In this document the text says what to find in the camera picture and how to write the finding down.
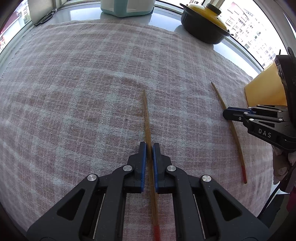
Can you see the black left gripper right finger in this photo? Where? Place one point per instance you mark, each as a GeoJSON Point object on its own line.
{"type": "Point", "coordinates": [203, 209]}

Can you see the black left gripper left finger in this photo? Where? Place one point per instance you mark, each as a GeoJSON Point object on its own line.
{"type": "Point", "coordinates": [95, 208]}

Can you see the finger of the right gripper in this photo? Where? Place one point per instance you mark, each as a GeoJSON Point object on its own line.
{"type": "Point", "coordinates": [241, 115]}
{"type": "Point", "coordinates": [268, 110]}

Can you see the yellow plastic cup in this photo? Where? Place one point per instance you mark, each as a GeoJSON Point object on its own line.
{"type": "Point", "coordinates": [266, 88]}

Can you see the long wooden chopstick red tip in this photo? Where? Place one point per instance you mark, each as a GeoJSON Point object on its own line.
{"type": "Point", "coordinates": [235, 136]}

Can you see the black pot yellow lid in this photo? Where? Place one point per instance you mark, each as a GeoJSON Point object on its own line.
{"type": "Point", "coordinates": [204, 23]}

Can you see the pink checkered cloth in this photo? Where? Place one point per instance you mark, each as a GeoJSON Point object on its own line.
{"type": "Point", "coordinates": [72, 104]}

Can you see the white teal container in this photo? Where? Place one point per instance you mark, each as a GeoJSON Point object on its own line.
{"type": "Point", "coordinates": [125, 8]}

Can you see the black scissors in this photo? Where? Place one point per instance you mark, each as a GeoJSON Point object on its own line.
{"type": "Point", "coordinates": [46, 18]}

